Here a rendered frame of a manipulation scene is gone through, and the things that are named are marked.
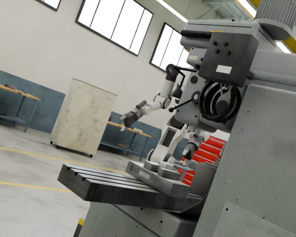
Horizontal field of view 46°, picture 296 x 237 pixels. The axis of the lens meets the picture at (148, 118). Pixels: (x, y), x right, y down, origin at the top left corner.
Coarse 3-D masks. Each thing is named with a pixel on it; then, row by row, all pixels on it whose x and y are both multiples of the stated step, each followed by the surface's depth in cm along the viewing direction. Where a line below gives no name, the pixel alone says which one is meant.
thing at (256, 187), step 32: (256, 96) 147; (288, 96) 137; (256, 128) 143; (288, 128) 134; (224, 160) 149; (256, 160) 139; (288, 160) 131; (224, 192) 145; (256, 192) 136; (288, 192) 128; (224, 224) 141; (256, 224) 132; (288, 224) 125
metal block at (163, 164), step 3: (159, 162) 185; (162, 162) 184; (165, 162) 186; (159, 165) 185; (162, 165) 183; (165, 165) 182; (168, 165) 183; (171, 165) 185; (165, 168) 182; (168, 168) 183; (171, 168) 185
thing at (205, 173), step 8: (200, 168) 217; (208, 168) 214; (216, 168) 213; (200, 176) 215; (208, 176) 212; (192, 184) 217; (200, 184) 214; (208, 184) 211; (200, 192) 213; (208, 192) 213
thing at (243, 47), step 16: (224, 32) 149; (208, 48) 153; (224, 48) 147; (240, 48) 141; (256, 48) 144; (208, 64) 150; (224, 64) 145; (240, 64) 140; (208, 80) 157; (224, 80) 144; (240, 80) 142
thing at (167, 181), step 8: (128, 168) 193; (136, 168) 190; (144, 168) 185; (160, 168) 178; (136, 176) 187; (144, 176) 184; (152, 176) 180; (160, 176) 176; (168, 176) 179; (176, 176) 184; (152, 184) 178; (160, 184) 175; (168, 184) 172; (176, 184) 172; (184, 184) 179; (168, 192) 170; (176, 192) 173; (184, 192) 178
